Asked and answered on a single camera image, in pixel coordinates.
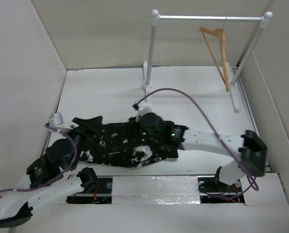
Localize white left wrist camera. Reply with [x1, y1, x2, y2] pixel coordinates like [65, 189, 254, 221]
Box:
[48, 113, 71, 129]

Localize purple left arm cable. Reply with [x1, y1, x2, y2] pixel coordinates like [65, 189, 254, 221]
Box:
[0, 122, 79, 225]

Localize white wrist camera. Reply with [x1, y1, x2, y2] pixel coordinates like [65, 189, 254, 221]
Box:
[48, 113, 71, 129]
[132, 100, 153, 117]

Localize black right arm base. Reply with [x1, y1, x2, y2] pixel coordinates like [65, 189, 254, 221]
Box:
[198, 176, 245, 204]

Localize black white patterned trousers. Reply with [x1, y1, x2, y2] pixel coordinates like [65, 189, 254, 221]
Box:
[78, 122, 178, 168]

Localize silver tape strip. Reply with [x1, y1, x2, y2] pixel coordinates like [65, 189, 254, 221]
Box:
[112, 175, 200, 205]

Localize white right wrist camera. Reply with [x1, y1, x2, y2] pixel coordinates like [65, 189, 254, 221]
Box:
[132, 100, 153, 117]

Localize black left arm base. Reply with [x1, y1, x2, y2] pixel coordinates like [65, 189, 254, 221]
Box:
[66, 177, 113, 204]

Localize white silver clothes rack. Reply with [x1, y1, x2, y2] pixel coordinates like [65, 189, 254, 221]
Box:
[142, 9, 273, 113]

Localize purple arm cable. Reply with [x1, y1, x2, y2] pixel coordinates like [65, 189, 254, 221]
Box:
[133, 87, 259, 192]
[0, 122, 79, 225]

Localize wooden clothes hanger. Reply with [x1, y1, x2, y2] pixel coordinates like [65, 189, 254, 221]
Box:
[199, 16, 230, 92]

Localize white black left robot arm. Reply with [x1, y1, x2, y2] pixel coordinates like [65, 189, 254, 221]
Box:
[0, 113, 103, 228]

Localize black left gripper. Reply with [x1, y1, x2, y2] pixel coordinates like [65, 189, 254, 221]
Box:
[62, 116, 104, 169]

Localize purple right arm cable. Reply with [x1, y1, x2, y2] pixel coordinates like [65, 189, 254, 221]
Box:
[133, 87, 259, 192]

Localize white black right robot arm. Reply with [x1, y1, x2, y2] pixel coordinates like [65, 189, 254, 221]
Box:
[136, 112, 267, 191]

